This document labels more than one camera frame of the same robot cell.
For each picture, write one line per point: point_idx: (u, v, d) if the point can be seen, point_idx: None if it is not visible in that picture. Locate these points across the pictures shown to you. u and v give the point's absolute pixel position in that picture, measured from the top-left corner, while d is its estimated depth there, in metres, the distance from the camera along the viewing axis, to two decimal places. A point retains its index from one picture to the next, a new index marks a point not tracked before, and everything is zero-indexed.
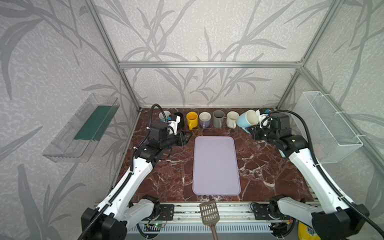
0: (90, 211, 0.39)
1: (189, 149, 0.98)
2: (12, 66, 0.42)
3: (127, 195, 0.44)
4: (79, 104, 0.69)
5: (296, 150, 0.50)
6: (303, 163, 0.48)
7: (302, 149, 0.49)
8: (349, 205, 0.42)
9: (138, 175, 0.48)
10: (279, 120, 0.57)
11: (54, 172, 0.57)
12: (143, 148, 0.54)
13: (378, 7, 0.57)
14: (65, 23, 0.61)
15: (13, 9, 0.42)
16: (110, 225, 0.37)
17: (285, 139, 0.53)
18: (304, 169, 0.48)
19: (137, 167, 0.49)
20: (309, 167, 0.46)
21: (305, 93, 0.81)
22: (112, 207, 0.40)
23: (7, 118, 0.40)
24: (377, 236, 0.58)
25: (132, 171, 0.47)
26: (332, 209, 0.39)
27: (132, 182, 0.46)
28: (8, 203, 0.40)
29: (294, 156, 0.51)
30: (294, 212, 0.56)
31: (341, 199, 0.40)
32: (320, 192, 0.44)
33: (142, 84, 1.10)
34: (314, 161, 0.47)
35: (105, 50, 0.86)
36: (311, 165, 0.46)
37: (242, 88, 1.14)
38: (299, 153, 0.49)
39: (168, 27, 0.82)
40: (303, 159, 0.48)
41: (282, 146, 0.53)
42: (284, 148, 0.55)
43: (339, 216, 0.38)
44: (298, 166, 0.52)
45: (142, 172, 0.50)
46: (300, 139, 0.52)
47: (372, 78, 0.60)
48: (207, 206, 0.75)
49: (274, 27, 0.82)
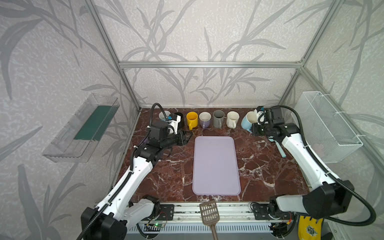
0: (90, 210, 0.39)
1: (189, 149, 0.98)
2: (12, 66, 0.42)
3: (126, 195, 0.44)
4: (79, 104, 0.69)
5: (288, 135, 0.53)
6: (294, 146, 0.52)
7: (294, 134, 0.52)
8: (334, 179, 0.43)
9: (137, 175, 0.47)
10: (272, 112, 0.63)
11: (54, 172, 0.57)
12: (143, 147, 0.53)
13: (378, 7, 0.57)
14: (65, 23, 0.62)
15: (13, 9, 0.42)
16: (109, 225, 0.37)
17: (279, 125, 0.57)
18: (295, 151, 0.52)
19: (137, 167, 0.48)
20: (299, 149, 0.50)
21: (305, 93, 0.81)
22: (111, 207, 0.40)
23: (7, 118, 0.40)
24: (377, 236, 0.58)
25: (131, 170, 0.47)
26: (318, 184, 0.41)
27: (132, 181, 0.46)
28: (8, 203, 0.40)
29: (286, 140, 0.55)
30: (290, 204, 0.59)
31: (327, 175, 0.43)
32: (308, 171, 0.47)
33: (142, 84, 1.10)
34: (304, 143, 0.50)
35: (105, 50, 0.86)
36: (301, 147, 0.49)
37: (242, 88, 1.14)
38: (290, 137, 0.53)
39: (168, 27, 0.82)
40: (294, 142, 0.52)
41: (275, 132, 0.58)
42: (277, 134, 0.59)
43: (325, 189, 0.40)
44: (290, 148, 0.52)
45: (142, 172, 0.49)
46: (292, 126, 0.55)
47: (372, 78, 0.60)
48: (207, 206, 0.75)
49: (274, 27, 0.82)
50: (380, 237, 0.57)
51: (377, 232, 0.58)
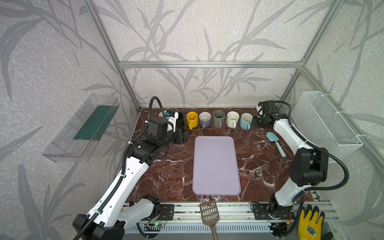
0: (80, 218, 0.38)
1: (189, 149, 0.98)
2: (12, 66, 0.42)
3: (118, 201, 0.41)
4: (79, 104, 0.69)
5: (276, 119, 0.64)
6: (280, 126, 0.63)
7: (282, 119, 0.62)
8: (312, 145, 0.50)
9: (131, 177, 0.44)
10: (264, 104, 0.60)
11: (54, 172, 0.57)
12: (138, 145, 0.48)
13: (378, 7, 0.58)
14: (65, 22, 0.61)
15: (13, 9, 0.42)
16: (100, 234, 0.36)
17: (271, 113, 0.68)
18: (281, 129, 0.62)
19: (130, 169, 0.44)
20: (284, 127, 0.60)
21: (305, 93, 0.81)
22: (102, 215, 0.38)
23: (7, 118, 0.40)
24: (377, 236, 0.58)
25: (123, 174, 0.43)
26: None
27: (126, 184, 0.43)
28: (8, 203, 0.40)
29: (275, 124, 0.65)
30: (285, 191, 0.61)
31: (306, 142, 0.50)
32: (292, 145, 0.55)
33: (142, 84, 1.10)
34: (289, 122, 0.60)
35: (105, 50, 0.86)
36: (287, 126, 0.59)
37: (242, 88, 1.14)
38: (279, 120, 0.62)
39: (168, 26, 0.82)
40: (281, 122, 0.62)
41: (266, 120, 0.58)
42: (268, 121, 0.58)
43: (302, 152, 0.48)
44: (278, 129, 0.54)
45: (135, 174, 0.45)
46: (282, 115, 0.64)
47: (372, 78, 0.60)
48: (207, 206, 0.75)
49: (274, 27, 0.82)
50: (380, 237, 0.57)
51: (377, 232, 0.58)
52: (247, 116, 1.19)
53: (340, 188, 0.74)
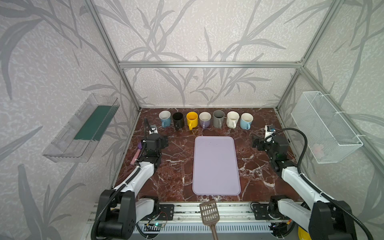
0: (107, 192, 0.43)
1: (189, 149, 0.98)
2: (12, 66, 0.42)
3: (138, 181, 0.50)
4: (79, 104, 0.69)
5: (283, 167, 0.61)
6: (290, 174, 0.57)
7: (289, 166, 0.59)
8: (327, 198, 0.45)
9: (144, 170, 0.55)
10: (278, 145, 0.66)
11: (54, 172, 0.57)
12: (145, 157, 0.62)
13: (378, 7, 0.58)
14: (65, 23, 0.62)
15: (13, 9, 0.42)
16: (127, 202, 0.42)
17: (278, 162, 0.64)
18: (291, 178, 0.57)
19: (144, 166, 0.56)
20: (294, 176, 0.55)
21: (306, 93, 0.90)
22: (128, 187, 0.45)
23: (7, 118, 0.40)
24: (377, 236, 0.58)
25: (140, 167, 0.55)
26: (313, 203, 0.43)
27: (141, 173, 0.53)
28: (8, 203, 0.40)
29: (284, 172, 0.60)
30: (293, 215, 0.57)
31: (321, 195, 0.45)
32: (306, 196, 0.49)
33: (142, 84, 1.10)
34: (298, 171, 0.56)
35: (105, 50, 0.86)
36: (296, 175, 0.54)
37: (242, 88, 1.14)
38: (287, 169, 0.59)
39: (168, 27, 0.82)
40: (290, 170, 0.57)
41: (274, 167, 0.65)
42: (276, 169, 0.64)
43: (320, 207, 0.42)
44: (287, 177, 0.59)
45: (147, 169, 0.57)
46: (290, 163, 0.60)
47: (372, 78, 0.60)
48: (207, 206, 0.75)
49: (274, 27, 0.82)
50: (380, 237, 0.57)
51: (376, 232, 0.58)
52: (247, 116, 1.19)
53: (340, 188, 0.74)
